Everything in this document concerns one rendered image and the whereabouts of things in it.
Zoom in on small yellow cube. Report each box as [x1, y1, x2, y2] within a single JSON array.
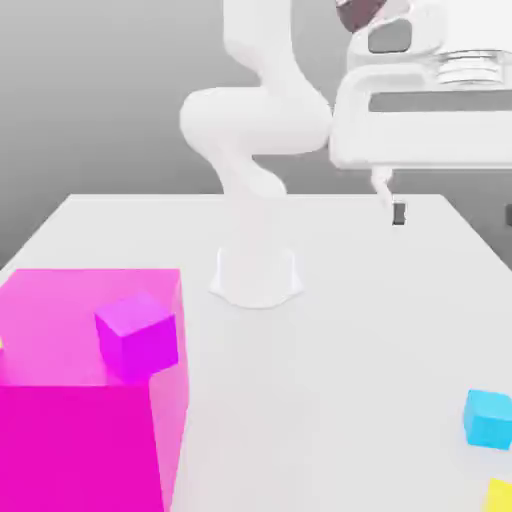
[[481, 477, 512, 512]]

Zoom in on small cyan cube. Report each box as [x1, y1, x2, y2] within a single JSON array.
[[462, 388, 512, 452]]

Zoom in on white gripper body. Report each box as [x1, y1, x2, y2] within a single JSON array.
[[328, 64, 512, 172]]

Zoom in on small purple cube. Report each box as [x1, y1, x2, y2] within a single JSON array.
[[94, 291, 180, 382]]

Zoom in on large magenta box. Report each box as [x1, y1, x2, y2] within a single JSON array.
[[0, 268, 190, 512]]

